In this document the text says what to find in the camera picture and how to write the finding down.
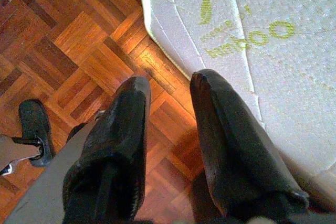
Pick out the silver robot left leg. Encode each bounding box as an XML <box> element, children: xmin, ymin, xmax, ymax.
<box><xmin>0</xmin><ymin>134</ymin><xmax>44</xmax><ymax>177</ymax></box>

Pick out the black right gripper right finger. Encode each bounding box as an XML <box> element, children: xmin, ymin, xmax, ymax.
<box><xmin>189</xmin><ymin>68</ymin><xmax>310</xmax><ymax>224</ymax></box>

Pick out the white bamboo print mattress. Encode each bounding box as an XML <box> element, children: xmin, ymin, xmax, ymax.
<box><xmin>139</xmin><ymin>0</ymin><xmax>336</xmax><ymax>180</ymax></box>

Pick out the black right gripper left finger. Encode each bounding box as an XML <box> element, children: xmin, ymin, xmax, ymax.
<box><xmin>62</xmin><ymin>76</ymin><xmax>152</xmax><ymax>224</ymax></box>

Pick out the black robot left foot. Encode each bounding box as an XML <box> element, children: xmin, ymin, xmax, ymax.
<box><xmin>18</xmin><ymin>99</ymin><xmax>56</xmax><ymax>168</ymax></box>

